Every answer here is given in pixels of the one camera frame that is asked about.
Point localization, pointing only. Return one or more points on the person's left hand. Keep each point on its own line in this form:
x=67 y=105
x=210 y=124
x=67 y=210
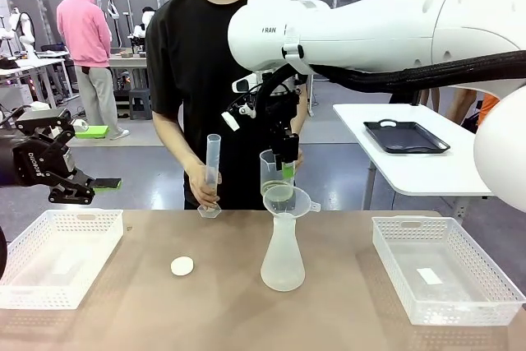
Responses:
x=299 y=160

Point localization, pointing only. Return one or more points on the white round flask cap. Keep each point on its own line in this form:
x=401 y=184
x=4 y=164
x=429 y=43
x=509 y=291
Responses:
x=182 y=266

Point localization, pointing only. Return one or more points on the person's right hand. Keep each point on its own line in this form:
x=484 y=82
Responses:
x=199 y=188

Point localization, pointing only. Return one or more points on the person's left forearm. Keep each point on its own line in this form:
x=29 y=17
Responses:
x=302 y=121

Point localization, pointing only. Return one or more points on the clear plastic beaker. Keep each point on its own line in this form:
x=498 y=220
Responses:
x=269 y=174

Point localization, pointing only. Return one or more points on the white side table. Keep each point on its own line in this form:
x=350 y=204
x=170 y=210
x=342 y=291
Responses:
x=411 y=170

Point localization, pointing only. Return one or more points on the person's right forearm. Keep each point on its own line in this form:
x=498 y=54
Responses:
x=176 y=141

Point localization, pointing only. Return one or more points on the grey plastic stool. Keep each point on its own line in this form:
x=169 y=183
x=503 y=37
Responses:
x=139 y=102

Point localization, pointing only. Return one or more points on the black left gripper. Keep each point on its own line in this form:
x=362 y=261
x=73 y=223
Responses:
x=41 y=162

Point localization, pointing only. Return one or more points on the translucent plastic funnel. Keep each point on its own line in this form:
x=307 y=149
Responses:
x=279 y=203

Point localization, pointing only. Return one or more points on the white background desk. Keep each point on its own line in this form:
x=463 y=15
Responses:
x=33 y=64

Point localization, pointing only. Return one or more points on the black plastic tray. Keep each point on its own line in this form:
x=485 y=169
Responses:
x=407 y=137

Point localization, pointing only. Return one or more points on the orange garment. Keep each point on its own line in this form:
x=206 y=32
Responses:
x=489 y=108

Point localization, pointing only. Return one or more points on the white and black robot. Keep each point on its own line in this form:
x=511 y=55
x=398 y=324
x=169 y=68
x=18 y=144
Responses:
x=141 y=30

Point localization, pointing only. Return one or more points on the person in pink hoodie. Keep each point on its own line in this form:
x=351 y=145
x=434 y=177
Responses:
x=82 y=30

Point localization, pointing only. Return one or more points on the white label sticker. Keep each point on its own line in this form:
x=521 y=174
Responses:
x=429 y=275

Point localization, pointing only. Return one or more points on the white perforated plastic basket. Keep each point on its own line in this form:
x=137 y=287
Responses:
x=49 y=260
x=411 y=256

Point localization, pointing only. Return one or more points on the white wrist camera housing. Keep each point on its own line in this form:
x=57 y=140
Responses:
x=244 y=84

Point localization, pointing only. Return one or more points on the person in black t-shirt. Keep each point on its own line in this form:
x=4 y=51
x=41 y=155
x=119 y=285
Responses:
x=197 y=59

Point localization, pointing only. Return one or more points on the clear plastic graduated cylinder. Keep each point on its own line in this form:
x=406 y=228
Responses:
x=213 y=153

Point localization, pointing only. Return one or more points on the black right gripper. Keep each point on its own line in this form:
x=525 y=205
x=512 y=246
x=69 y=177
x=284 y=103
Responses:
x=283 y=112

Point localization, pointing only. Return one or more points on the white background workbench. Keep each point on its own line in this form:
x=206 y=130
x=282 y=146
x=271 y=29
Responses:
x=127 y=60

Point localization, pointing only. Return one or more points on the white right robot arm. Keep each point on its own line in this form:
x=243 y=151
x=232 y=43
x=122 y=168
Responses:
x=370 y=26

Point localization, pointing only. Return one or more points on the translucent plastic conical flask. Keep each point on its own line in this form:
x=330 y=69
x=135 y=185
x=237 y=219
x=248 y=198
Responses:
x=283 y=269

